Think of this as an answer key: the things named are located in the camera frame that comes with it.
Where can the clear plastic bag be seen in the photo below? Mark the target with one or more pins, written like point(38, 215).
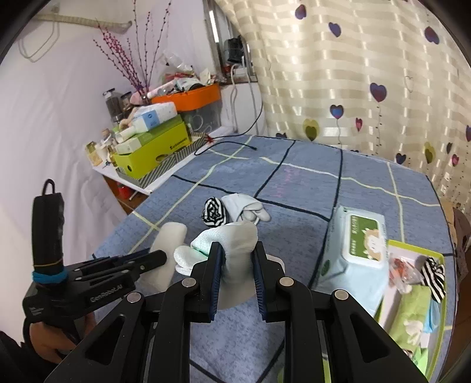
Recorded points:
point(404, 274)

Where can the clear storage bin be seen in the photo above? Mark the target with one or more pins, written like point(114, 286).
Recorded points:
point(206, 118)

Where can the white tube bottle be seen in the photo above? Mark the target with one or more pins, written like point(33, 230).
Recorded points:
point(128, 134)

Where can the purple decorative branches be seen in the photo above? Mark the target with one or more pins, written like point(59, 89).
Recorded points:
point(136, 55)

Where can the green cardboard box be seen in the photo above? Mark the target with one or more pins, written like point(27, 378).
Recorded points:
point(154, 151)

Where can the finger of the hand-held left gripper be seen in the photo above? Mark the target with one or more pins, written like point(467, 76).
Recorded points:
point(106, 262)
point(152, 259)

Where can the blue plaid bedsheet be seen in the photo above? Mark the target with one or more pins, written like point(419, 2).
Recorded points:
point(301, 176)

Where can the cream curtain with hearts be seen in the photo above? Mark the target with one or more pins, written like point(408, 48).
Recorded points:
point(349, 66)

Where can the white towel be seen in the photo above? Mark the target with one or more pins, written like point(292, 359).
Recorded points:
point(167, 250)

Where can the person's left hand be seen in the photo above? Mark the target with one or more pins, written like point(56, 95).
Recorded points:
point(51, 340)

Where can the green towel with print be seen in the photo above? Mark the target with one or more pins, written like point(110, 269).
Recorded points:
point(408, 313)

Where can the light blue wet wipes pack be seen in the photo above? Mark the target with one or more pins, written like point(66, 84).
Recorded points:
point(353, 265)

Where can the glass jar with dark lid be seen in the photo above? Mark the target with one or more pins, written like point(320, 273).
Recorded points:
point(111, 106)

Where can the white box with green rim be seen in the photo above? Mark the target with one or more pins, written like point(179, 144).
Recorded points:
point(404, 250)

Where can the person's left forearm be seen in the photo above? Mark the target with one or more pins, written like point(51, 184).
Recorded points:
point(18, 357)

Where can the black white striped sock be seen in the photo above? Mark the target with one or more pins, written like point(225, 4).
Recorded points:
point(214, 211)
point(434, 276)

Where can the white power strip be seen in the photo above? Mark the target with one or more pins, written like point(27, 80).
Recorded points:
point(239, 72)

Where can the black charger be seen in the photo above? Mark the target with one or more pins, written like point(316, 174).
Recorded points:
point(233, 49)

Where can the white mint green cloth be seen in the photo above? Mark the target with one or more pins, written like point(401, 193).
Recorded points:
point(235, 243)

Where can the tan garment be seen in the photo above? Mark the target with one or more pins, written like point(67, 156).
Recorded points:
point(460, 224)

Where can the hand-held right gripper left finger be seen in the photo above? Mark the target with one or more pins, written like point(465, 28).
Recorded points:
point(217, 280)

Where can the white wall rail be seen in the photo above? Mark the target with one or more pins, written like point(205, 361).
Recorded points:
point(84, 20)

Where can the pale grey sock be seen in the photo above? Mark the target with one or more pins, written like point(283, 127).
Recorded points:
point(246, 206)

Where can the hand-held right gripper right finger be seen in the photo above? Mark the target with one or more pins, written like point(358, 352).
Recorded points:
point(258, 280)

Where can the orange plastic basket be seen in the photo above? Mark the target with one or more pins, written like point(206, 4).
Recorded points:
point(191, 97)

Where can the white and blue box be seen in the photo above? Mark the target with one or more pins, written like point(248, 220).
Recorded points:
point(154, 114)

